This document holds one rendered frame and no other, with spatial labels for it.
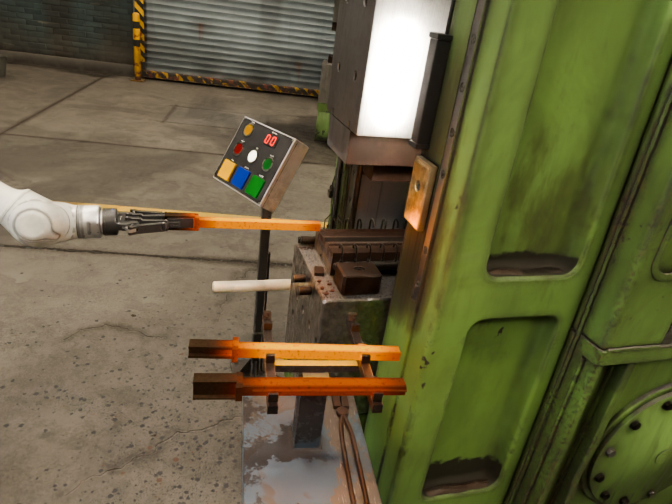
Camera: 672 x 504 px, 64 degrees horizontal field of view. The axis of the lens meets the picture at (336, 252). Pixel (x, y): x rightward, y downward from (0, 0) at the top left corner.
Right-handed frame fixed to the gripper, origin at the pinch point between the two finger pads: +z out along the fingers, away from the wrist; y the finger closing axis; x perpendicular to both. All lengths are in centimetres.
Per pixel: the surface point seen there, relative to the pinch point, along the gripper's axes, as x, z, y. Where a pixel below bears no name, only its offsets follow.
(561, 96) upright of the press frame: 48, 81, 41
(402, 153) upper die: 24, 61, 7
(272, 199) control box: -9, 34, -39
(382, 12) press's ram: 60, 47, 12
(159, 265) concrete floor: -106, -10, -169
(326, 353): -8, 29, 54
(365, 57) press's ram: 49, 45, 11
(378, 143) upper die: 27, 53, 7
